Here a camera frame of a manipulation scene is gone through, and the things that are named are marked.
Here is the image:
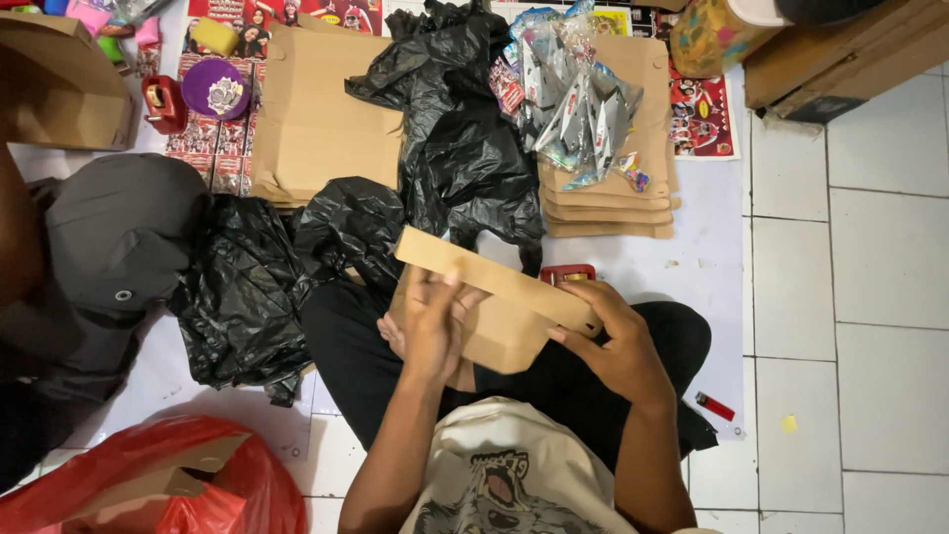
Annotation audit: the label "person's right hand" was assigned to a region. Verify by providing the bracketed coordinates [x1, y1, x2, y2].
[547, 280, 672, 410]

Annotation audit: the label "person's left hand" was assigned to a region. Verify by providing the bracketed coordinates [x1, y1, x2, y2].
[400, 267, 490, 383]

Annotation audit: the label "brown cardboard box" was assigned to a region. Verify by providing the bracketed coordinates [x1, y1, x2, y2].
[0, 10, 143, 154]
[388, 225, 605, 376]

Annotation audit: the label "person's black trousers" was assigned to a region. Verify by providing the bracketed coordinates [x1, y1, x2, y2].
[300, 277, 720, 476]

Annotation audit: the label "red tape dispenser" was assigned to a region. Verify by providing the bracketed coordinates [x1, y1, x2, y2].
[539, 263, 598, 287]
[141, 74, 189, 136]

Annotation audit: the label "long black plastic bag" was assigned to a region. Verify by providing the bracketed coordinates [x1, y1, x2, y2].
[344, 0, 547, 277]

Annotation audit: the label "crumpled black plastic bag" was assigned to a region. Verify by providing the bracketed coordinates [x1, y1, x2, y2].
[168, 177, 407, 407]

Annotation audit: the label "narrow stack of flat cardboard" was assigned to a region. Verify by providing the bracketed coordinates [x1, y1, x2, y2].
[537, 36, 682, 240]

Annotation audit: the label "person's cream printed t-shirt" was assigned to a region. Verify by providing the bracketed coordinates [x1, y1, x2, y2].
[399, 396, 725, 534]

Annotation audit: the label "wide stack of flat cardboard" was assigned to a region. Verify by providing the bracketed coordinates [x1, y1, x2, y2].
[251, 21, 406, 210]

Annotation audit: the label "clear bag of snack packets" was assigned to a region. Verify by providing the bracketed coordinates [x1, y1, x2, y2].
[488, 0, 652, 192]

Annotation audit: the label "red plastic bag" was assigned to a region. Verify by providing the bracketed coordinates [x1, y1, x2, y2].
[0, 414, 308, 534]

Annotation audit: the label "white printed banner mat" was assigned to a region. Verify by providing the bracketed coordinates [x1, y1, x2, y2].
[7, 0, 747, 462]

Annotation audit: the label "purple round lid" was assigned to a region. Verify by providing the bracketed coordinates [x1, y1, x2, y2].
[181, 58, 252, 122]

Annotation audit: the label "red lighter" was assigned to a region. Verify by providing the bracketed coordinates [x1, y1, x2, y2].
[694, 391, 737, 423]

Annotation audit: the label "folded cardboard box in bag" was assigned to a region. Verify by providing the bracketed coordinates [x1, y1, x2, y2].
[62, 433, 253, 534]

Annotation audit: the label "yellow sponge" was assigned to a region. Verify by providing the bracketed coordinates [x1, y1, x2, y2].
[190, 16, 241, 59]

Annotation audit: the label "colourful floral container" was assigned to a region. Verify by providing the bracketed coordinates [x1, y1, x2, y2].
[669, 0, 791, 80]

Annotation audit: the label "open brown cardboard box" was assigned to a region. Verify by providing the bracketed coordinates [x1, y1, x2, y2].
[0, 10, 143, 154]

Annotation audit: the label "heap of colourful sponges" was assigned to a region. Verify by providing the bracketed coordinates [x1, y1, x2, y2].
[0, 0, 176, 78]

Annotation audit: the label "large brown cardboard carton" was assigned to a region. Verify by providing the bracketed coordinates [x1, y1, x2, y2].
[741, 0, 949, 125]

